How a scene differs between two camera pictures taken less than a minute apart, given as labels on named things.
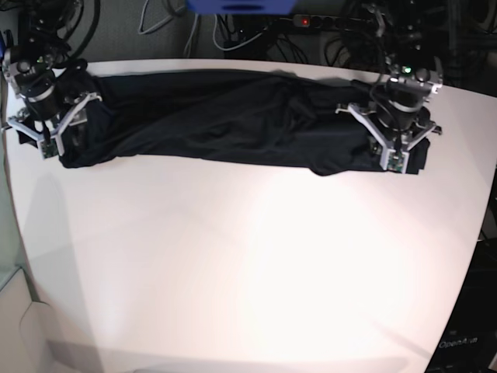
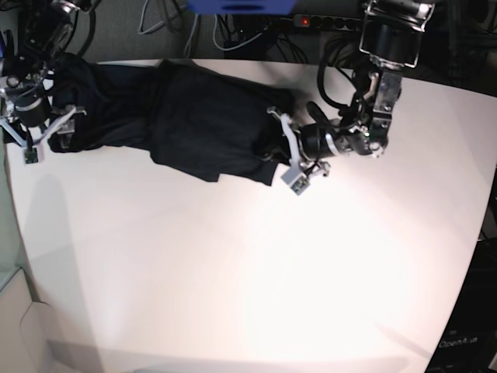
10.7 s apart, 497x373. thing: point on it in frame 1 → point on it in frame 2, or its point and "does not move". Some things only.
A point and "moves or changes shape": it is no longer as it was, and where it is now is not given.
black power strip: x=331 y=22 does not move
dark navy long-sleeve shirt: x=227 y=117 moves or changes shape
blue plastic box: x=242 y=7 does not move
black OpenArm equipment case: x=468 y=341 does not move
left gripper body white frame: x=394 y=158 → x=300 y=166
